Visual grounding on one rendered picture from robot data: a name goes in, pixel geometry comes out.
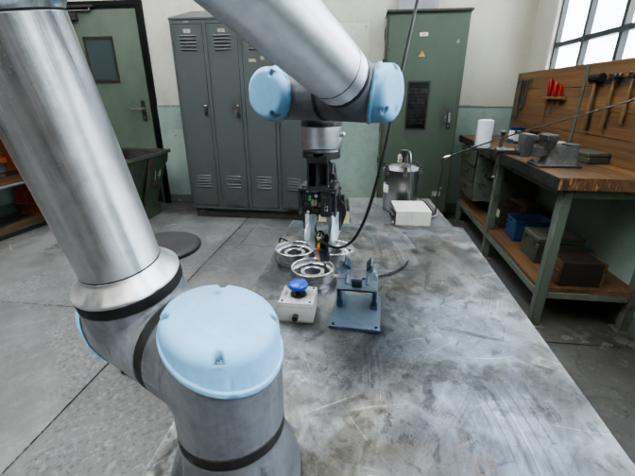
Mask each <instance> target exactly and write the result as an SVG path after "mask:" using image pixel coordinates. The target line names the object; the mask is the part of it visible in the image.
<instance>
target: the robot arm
mask: <svg viewBox="0 0 635 476"><path fill-rule="evenodd" d="M193 1H195V2H196V3H197V4H198V5H200V6H201V7H202V8H204V9H205V10H206V11H208V12H209V13H210V14H212V15H213V16H214V17H215V18H216V19H217V20H218V21H219V22H221V23H222V24H223V25H225V26H226V27H227V28H229V29H230V30H231V31H233V32H234V33H235V34H236V35H238V36H239V37H240V38H241V39H243V40H244V41H245V42H247V43H248V44H249V45H251V46H252V47H253V48H255V49H256V50H257V51H258V52H260V53H261V54H262V55H263V56H265V57H266V58H267V59H269V60H270V61H271V62H273V63H274V64H275V65H274V66H265V67H262V68H260V69H258V70H257V71H256V72H255V73H254V74H253V76H252V77H251V79H250V82H249V102H250V104H251V106H252V108H253V110H254V111H255V113H256V114H257V115H258V116H260V117H261V118H263V119H265V120H274V121H277V122H279V121H282V120H300V121H301V126H300V136H301V147H302V148H303V150H302V157H303V158H305V159H307V180H305V181H304V182H303V184H302V185H301V186H300V187H299V188H298V206H299V215H300V217H301V219H302V222H303V229H304V240H305V241H307V242H308V244H309V246H310V248H312V250H313V251H315V248H316V242H317V237H316V234H317V231H318V230H317V227H316V224H317V221H318V215H319V214H320V216H321V217H326V222H327V224H328V226H329V231H328V237H329V240H328V244H330V245H332V246H335V244H336V241H337V238H338V235H339V232H340V230H341V227H342V225H343V222H344V219H345V216H346V211H347V207H346V202H345V195H342V194H341V192H340V190H341V189H342V186H341V185H340V182H338V177H337V173H336V167H335V163H334V162H330V160H335V159H339V158H340V149H339V148H340V147H341V137H345V132H341V131H340V130H341V129H342V122H354V123H367V124H368V125H370V124H371V123H389V122H391V121H392V120H394V119H395V118H396V116H397V115H398V113H399V111H400V109H401V106H402V103H403V91H404V85H403V73H402V71H401V69H400V67H399V66H398V65H397V64H395V63H391V62H381V61H378V62H377V63H372V62H370V61H369V60H368V58H367V57H366V56H365V55H364V54H363V52H362V51H361V50H360V48H359V47H358V46H357V45H356V43H355V42H354V41H353V40H352V38H351V37H350V36H349V34H348V33H347V32H346V31H345V29H344V28H343V27H342V26H341V24H340V23H339V22H338V21H337V20H336V18H335V17H334V15H333V14H332V13H331V12H330V11H329V10H328V9H327V8H326V6H325V5H324V4H323V3H322V1H321V0H193ZM66 7H67V0H0V139H1V141H2V143H3V145H4V146H5V148H6V150H7V152H8V153H9V155H10V157H11V159H12V161H13V162H14V164H15V166H16V168H17V170H18V171H19V173H20V175H21V177H22V179H23V180H24V182H25V184H26V187H27V188H28V190H29V192H30V193H31V195H32V196H33V198H34V200H35V202H36V204H37V205H38V207H39V209H40V211H41V213H42V214H43V217H44V219H45V221H46V223H47V224H48V226H49V228H50V229H51V231H52V232H53V234H54V236H55V238H56V240H57V241H58V243H59V245H60V248H61V249H62V251H63V253H64V255H65V257H66V258H67V260H68V262H69V264H70V265H71V266H72V268H73V270H74V272H75V274H76V275H77V279H76V281H75V282H74V284H73V286H72V288H71V290H70V299H71V301H72V303H73V305H74V307H75V308H76V325H77V330H78V333H79V335H80V336H81V338H82V340H83V341H84V343H85V344H86V346H87V347H88V348H89V349H90V350H91V351H92V352H93V353H94V354H95V355H96V356H98V357H99V358H101V359H102V360H104V361H106V362H108V363H111V364H113V365H114V366H116V367H117V368H118V369H120V370H121V371H123V372H124V373H125V374H127V375H128V376H129V377H131V378H132V379H133V380H134V381H136V382H137V383H139V384H140V385H141V386H142V387H144V388H145V389H146V390H148V391H149V392H150V393H152V394H153V395H155V396H156V397H157V398H159V399H160V400H162V401H163V402H165V403H166V404H167V405H168V407H169V408H170V410H171V411H172V413H173V417H174V421H175V427H176V432H177V437H178V441H179V444H178V447H177V451H176V455H175V459H174V463H173V467H172V470H171V476H301V465H300V448H299V444H298V441H297V439H296V437H295V435H294V434H293V432H292V430H291V428H290V426H289V424H288V422H287V420H286V418H285V416H284V406H283V339H282V337H281V334H280V326H279V321H278V317H277V316H276V313H275V311H274V310H273V308H272V307H271V305H270V304H269V303H268V302H267V301H266V300H265V299H264V298H263V297H261V296H259V295H258V294H256V293H254V292H252V291H250V290H248V289H245V288H242V287H238V286H233V285H227V286H226V287H224V288H220V287H219V285H217V284H216V285H206V286H201V287H198V288H194V289H191V288H190V286H189V285H188V283H187V280H186V278H185V276H184V273H183V270H182V268H181V265H180V260H179V258H178V256H177V254H176V253H175V252H173V251H172V250H170V249H167V248H164V247H161V246H159V245H158V243H157V240H156V238H155V235H154V232H153V230H152V227H151V226H150V223H149V221H148V218H147V216H146V211H145V209H144V206H143V204H142V201H141V199H140V197H139V194H138V192H137V189H136V187H135V184H134V182H133V179H132V176H131V174H130V171H129V168H128V166H127V163H126V160H125V158H124V155H123V153H122V150H121V148H120V145H119V143H118V141H117V138H116V136H115V133H114V131H113V128H112V124H111V121H110V119H109V116H108V114H107V112H106V109H105V107H104V104H103V102H102V99H101V97H100V94H99V91H98V89H97V87H96V85H95V82H94V78H93V75H92V73H91V70H90V68H89V65H88V63H87V60H86V58H85V56H84V53H83V51H82V48H81V46H80V43H79V40H78V38H77V34H76V32H75V30H74V27H73V24H72V22H71V19H70V17H69V14H68V12H67V9H66ZM315 252H316V251H315Z"/></svg>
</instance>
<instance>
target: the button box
mask: <svg viewBox="0 0 635 476"><path fill-rule="evenodd" d="M317 306H318V288H317V287H307V289H305V290H303V291H301V294H296V291H292V290H290V289H289V288H288V285H286V286H285V287H284V289H283V292H282V294H281V297H280V299H279V301H278V308H279V321H284V322H297V323H310V324H313V323H314V318H315V314H316V310H317Z"/></svg>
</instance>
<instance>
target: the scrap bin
mask: <svg viewBox="0 0 635 476"><path fill-rule="evenodd" d="M120 148H121V150H122V153H123V155H124V158H125V160H126V163H127V166H128V168H129V171H130V174H131V176H132V179H133V182H134V184H135V187H136V189H137V192H138V194H139V197H140V199H141V201H142V204H143V206H144V209H145V211H146V216H147V218H148V219H150V218H152V217H154V216H155V215H157V214H159V213H161V212H162V211H163V208H162V202H161V201H158V198H159V192H160V187H161V183H162V178H163V170H164V167H165V163H166V162H167V159H168V158H167V156H168V152H170V148H139V147H120Z"/></svg>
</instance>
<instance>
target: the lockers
mask: <svg viewBox="0 0 635 476"><path fill-rule="evenodd" d="M167 20H168V22H169V29H170V36H171V43H172V51H173V58H174V65H175V72H176V80H177V87H178V94H179V101H180V115H181V122H182V130H183V137H184V144H185V151H186V159H187V166H188V173H189V180H190V188H191V195H192V202H193V208H197V215H199V216H223V217H246V218H269V219H293V220H302V219H301V217H300V215H299V206H298V188H299V187H300V186H301V185H302V184H303V182H304V181H305V180H307V159H305V158H303V157H302V150H303V148H302V147H301V136H300V126H301V121H300V120H282V121H279V122H277V121H274V120H265V119H263V118H261V117H260V116H258V115H257V114H256V113H255V111H254V110H253V108H252V106H251V104H250V102H249V82H250V79H251V77H252V76H253V74H254V73H255V72H256V71H257V70H258V69H260V68H262V67H265V66H274V65H275V64H274V63H273V62H271V61H270V60H269V59H267V58H266V57H265V56H263V55H262V54H261V53H260V52H258V51H257V50H256V49H255V48H253V47H252V46H251V45H249V44H248V43H247V42H245V41H244V40H243V39H241V38H240V37H239V36H238V35H236V34H235V33H234V32H233V31H231V30H230V29H229V28H227V27H226V26H225V25H223V24H222V23H221V22H219V21H218V20H217V19H216V18H215V17H214V16H213V15H212V14H210V13H209V12H208V11H189V12H185V13H183V14H179V15H175V16H172V17H168V18H167ZM237 114H238V115H239V114H240V117H241V118H237V116H236V115H237Z"/></svg>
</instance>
